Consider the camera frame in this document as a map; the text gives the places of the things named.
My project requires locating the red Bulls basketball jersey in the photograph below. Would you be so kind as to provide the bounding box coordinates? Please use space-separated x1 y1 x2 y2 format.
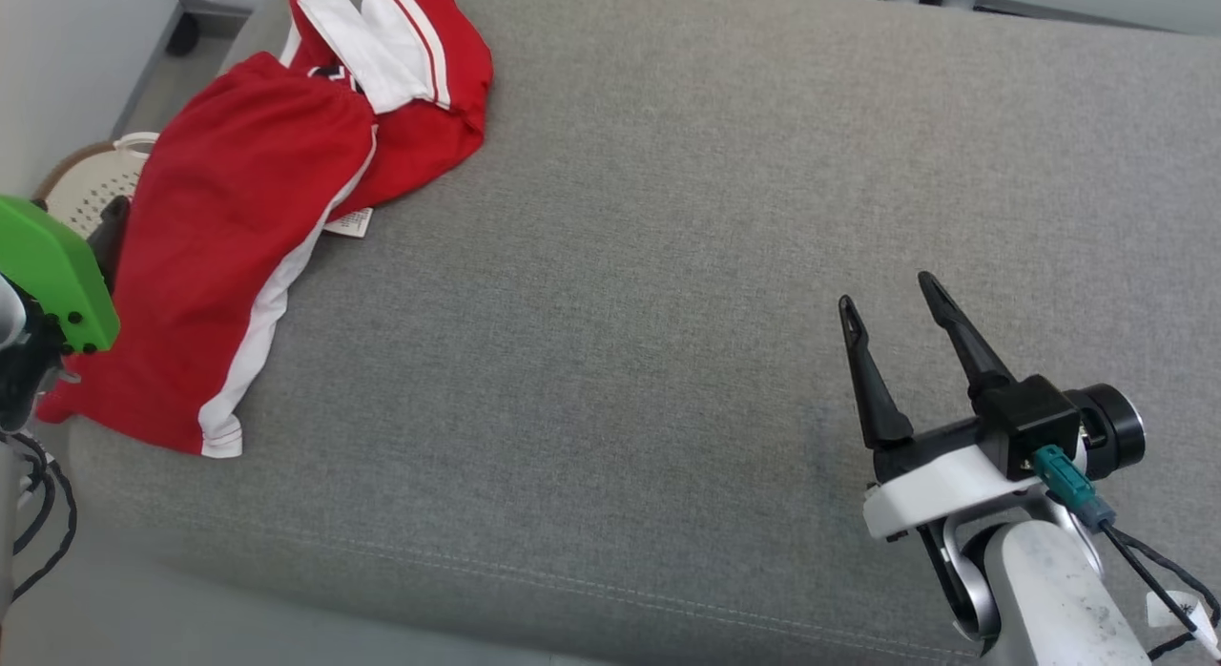
279 0 494 239

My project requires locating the right camera cable teal plug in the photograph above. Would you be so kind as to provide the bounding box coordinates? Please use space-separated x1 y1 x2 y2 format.
1033 445 1221 659

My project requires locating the cream perforated laundry basket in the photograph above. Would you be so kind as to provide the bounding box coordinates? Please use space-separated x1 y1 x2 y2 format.
36 132 161 239

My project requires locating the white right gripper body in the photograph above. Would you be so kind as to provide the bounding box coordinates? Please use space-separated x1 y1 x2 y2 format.
863 416 1052 543

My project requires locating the grey fabric sofa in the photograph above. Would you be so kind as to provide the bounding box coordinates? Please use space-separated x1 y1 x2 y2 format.
67 0 1221 666

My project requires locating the red shorts white side stripe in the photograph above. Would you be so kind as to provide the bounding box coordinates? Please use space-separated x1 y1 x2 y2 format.
36 52 380 459

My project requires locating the white paper cable tag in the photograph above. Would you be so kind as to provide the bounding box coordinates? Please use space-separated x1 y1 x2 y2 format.
1145 590 1221 650

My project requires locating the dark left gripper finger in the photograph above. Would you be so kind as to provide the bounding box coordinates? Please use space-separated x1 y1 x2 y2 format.
88 197 132 290

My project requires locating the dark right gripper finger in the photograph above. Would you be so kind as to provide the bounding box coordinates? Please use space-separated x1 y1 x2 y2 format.
918 271 1016 401
838 295 916 450

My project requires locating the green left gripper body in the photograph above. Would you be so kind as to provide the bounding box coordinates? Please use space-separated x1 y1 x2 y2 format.
0 195 122 434

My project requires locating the black left arm cable bundle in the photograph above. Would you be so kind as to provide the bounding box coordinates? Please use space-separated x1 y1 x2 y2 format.
0 429 79 602

